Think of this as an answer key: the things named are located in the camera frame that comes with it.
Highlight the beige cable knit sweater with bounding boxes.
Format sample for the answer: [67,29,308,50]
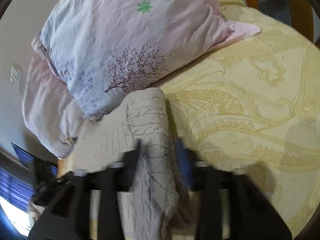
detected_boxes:
[68,88,193,239]

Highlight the blue window curtain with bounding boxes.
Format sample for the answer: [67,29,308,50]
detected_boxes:
[1,167,34,212]

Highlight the pink pillow behind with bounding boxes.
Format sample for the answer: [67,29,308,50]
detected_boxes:
[22,53,86,158]

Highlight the yellow patterned bedspread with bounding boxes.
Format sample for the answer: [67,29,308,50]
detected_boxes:
[156,0,319,237]

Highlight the floral pillow pale blue pink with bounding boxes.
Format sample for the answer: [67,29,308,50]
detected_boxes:
[31,0,260,119]

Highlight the wooden bed frame edge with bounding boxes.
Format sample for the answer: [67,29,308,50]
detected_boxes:
[57,158,68,178]

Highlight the wall mounted television screen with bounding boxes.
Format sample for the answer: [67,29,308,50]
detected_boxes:
[11,142,57,176]

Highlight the white wall switch plate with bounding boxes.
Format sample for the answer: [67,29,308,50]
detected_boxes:
[10,64,21,94]

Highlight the wooden door frame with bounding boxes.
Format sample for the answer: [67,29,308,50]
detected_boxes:
[245,0,319,43]

